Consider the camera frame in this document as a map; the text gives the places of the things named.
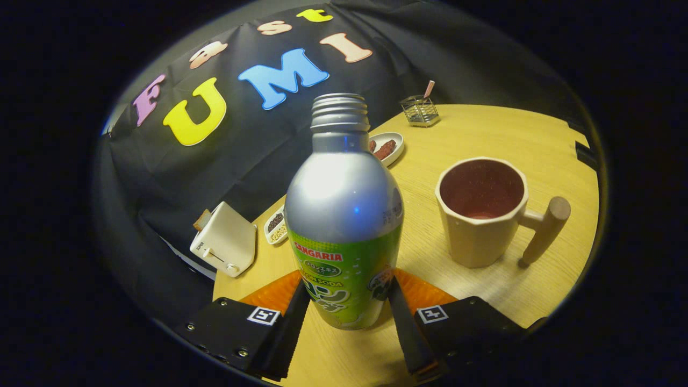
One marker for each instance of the white toaster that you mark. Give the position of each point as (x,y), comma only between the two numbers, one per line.
(228,242)

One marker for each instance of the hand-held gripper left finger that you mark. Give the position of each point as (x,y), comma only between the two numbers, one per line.
(287,338)

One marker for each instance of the toast slice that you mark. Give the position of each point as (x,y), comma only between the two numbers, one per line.
(203,220)

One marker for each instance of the white divided dish with grains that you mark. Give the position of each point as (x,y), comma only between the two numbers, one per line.
(276,226)

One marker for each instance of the wooden table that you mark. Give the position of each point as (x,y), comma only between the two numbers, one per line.
(484,134)

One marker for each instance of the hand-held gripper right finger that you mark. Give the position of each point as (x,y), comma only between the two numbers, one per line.
(411,333)

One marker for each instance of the pink stick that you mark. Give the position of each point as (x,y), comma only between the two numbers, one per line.
(429,89)

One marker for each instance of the white oval plate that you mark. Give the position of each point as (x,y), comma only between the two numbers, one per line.
(398,145)

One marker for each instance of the silver green juice bottle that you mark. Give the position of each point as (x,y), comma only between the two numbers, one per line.
(344,204)

